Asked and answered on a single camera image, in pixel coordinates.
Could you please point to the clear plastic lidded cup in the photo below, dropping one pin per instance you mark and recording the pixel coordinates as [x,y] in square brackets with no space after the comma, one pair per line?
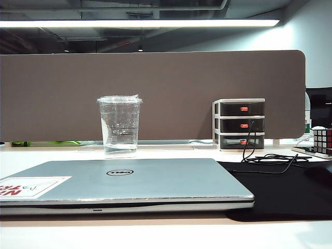
[119,124]

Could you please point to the silver Dell laptop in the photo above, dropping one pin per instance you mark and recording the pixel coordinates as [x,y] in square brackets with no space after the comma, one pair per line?
[155,181]

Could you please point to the brown fabric desk divider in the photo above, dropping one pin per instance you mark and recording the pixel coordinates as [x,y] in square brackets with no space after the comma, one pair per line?
[168,90]

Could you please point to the small ceiling spot lamp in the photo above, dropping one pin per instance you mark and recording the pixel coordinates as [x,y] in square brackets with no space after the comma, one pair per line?
[140,48]

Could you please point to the bright green object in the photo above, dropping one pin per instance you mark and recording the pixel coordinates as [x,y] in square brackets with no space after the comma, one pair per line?
[67,142]

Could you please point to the long linear ceiling light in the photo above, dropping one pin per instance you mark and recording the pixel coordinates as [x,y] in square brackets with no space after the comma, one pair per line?
[129,23]

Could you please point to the black mouse pad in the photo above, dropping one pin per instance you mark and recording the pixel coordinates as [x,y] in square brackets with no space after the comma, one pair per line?
[272,194]

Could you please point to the white red-lettered sticker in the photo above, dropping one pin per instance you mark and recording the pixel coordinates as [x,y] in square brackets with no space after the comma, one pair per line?
[46,185]

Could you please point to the clear bottle with green label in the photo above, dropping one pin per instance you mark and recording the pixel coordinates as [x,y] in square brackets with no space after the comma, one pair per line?
[307,127]

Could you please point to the dark green object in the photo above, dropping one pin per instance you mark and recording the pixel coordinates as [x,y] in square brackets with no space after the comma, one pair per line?
[20,143]

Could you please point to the black monitor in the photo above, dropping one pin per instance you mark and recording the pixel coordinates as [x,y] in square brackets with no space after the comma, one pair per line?
[321,109]

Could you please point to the black Rubik's cube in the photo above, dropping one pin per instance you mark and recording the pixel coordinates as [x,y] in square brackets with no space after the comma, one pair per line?
[323,140]

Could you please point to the black computer mouse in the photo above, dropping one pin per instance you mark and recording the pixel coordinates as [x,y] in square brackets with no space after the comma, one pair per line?
[321,175]

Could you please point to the white drawer organizer frame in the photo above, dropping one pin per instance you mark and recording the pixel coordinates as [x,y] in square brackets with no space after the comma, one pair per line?
[216,122]

